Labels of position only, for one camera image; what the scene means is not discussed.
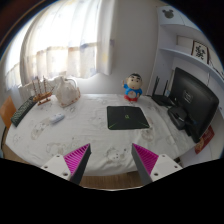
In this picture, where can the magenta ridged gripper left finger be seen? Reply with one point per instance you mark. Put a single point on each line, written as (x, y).
(71, 166)

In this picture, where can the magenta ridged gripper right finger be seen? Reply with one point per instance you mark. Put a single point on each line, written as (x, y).
(152, 167)

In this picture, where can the black square mouse pad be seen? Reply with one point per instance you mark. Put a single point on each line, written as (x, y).
(126, 118)

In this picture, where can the white patterned tablecloth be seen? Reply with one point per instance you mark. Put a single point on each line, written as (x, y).
(36, 140)

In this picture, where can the red paper packet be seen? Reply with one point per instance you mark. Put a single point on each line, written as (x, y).
(204, 140)

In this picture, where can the black monitor base box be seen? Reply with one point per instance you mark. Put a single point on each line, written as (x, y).
(178, 117)

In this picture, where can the black wifi router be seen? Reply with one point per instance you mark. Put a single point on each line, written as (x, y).
(161, 100)

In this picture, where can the wooden model sailing ship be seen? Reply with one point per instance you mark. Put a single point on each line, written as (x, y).
(42, 91)

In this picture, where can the black keyboard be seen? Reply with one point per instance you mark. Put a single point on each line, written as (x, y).
(22, 111)

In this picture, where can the cartoon boy figurine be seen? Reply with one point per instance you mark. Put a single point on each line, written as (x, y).
(132, 86)

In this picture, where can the black computer monitor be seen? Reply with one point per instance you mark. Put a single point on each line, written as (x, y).
(199, 102)

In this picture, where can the orange wooden chair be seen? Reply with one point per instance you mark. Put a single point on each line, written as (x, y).
(7, 110)

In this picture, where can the framed calligraphy picture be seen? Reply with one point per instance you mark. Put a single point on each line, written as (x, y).
(200, 51)

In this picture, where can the white sheer curtain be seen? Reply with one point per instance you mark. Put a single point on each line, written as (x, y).
(74, 38)

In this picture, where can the white wall shelf unit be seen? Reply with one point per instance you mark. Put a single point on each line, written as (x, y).
(176, 34)

